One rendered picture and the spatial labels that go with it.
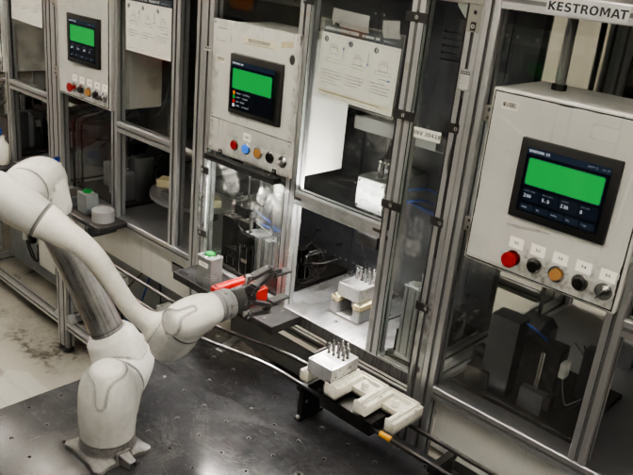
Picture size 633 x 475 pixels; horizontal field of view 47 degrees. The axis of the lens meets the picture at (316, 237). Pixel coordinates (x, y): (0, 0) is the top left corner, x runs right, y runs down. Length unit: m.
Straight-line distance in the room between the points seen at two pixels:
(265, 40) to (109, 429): 1.27
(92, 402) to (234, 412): 0.51
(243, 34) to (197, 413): 1.23
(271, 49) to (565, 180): 1.06
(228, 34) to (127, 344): 1.07
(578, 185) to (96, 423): 1.39
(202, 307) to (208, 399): 0.56
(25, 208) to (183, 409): 0.85
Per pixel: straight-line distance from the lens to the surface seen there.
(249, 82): 2.47
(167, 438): 2.31
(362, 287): 2.50
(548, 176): 1.84
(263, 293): 2.57
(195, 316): 1.97
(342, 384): 2.23
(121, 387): 2.11
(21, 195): 2.00
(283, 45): 2.38
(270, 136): 2.45
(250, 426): 2.37
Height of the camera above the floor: 2.07
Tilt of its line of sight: 21 degrees down
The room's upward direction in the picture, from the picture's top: 6 degrees clockwise
